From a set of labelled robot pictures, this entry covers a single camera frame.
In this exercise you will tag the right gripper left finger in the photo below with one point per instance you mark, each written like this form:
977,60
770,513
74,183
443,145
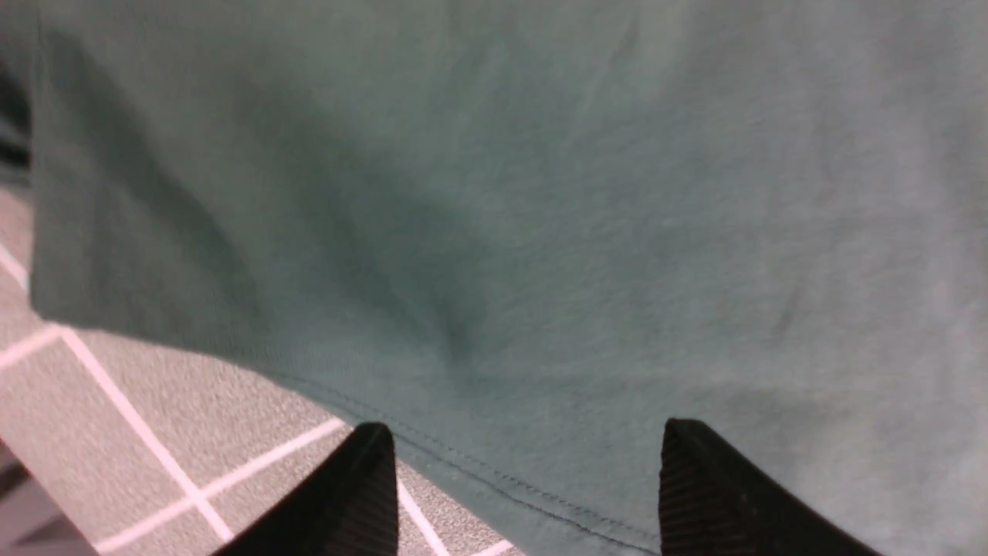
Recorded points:
347,506

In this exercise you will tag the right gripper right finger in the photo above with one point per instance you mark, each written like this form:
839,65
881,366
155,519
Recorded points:
714,501

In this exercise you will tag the green long-sleeved shirt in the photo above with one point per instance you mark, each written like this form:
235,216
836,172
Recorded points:
524,234

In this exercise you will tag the grey checkered tablecloth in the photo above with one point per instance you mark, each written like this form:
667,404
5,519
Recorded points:
148,451

